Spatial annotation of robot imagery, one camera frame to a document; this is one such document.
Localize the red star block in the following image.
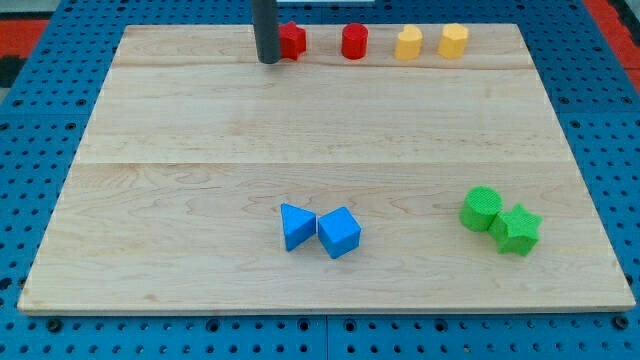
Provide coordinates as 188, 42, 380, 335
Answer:
279, 21, 306, 61

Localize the green cylinder block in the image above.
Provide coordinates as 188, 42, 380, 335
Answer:
459, 186, 503, 232

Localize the light wooden board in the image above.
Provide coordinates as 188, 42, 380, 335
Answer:
18, 24, 636, 316

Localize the blue triangle block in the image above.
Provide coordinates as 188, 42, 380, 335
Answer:
280, 203, 317, 252

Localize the blue cube block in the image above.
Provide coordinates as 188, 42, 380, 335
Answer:
318, 207, 362, 259

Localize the yellow hexagon block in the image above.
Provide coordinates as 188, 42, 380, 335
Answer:
437, 23, 469, 59

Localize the green star block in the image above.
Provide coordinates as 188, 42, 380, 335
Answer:
488, 204, 543, 256

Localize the red cylinder block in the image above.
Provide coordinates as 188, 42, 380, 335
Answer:
341, 23, 369, 60

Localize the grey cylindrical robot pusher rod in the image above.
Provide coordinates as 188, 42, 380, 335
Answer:
251, 0, 281, 64

